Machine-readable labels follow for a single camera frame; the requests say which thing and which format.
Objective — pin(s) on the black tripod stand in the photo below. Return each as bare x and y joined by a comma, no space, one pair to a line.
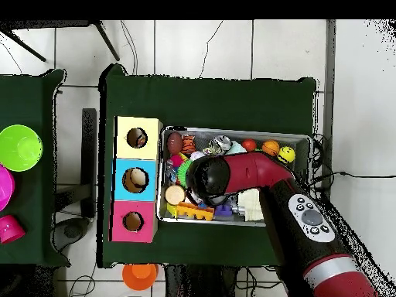
106,41

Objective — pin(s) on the black flat stand bar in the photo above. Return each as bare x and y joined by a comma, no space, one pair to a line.
89,154

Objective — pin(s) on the orange toy basketball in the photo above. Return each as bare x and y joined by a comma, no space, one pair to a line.
271,147

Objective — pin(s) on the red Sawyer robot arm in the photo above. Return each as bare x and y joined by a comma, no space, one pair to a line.
256,170

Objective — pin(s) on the cream cloth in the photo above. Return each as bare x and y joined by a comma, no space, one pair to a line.
249,204

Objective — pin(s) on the multicolour patterned cloth scrap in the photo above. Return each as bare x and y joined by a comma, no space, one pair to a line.
141,140

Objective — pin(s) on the magenta plastic bowl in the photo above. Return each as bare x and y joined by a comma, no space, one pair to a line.
6,188

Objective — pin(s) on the dark green table cloth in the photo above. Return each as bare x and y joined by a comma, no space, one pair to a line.
216,105
31,92

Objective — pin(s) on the green spiky toy with eyes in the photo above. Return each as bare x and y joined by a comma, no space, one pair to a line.
185,171

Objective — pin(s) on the pink-red plastic cup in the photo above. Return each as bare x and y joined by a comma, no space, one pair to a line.
10,229

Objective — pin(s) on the lime green plastic bowl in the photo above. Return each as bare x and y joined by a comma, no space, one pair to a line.
18,148

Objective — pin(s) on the yellow smiley ball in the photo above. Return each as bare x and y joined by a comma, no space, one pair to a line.
287,154

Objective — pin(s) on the small red-orange ball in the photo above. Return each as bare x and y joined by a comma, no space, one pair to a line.
249,144

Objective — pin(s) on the grey round stand base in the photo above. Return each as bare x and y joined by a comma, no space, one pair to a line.
72,230

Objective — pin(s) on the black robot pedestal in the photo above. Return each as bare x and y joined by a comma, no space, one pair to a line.
198,284

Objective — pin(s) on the crushed silver drink can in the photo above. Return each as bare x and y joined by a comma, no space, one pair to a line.
220,144

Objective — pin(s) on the orange toothed toy block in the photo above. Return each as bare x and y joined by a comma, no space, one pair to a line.
195,212

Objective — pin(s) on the orange plastic cup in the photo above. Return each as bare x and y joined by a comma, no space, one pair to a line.
139,277

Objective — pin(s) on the wooden box with three holes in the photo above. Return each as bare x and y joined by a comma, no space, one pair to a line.
153,151

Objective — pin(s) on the clear mesh bin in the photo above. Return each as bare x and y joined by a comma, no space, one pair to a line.
201,137

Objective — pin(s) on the brown toy football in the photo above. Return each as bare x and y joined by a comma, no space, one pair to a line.
174,143

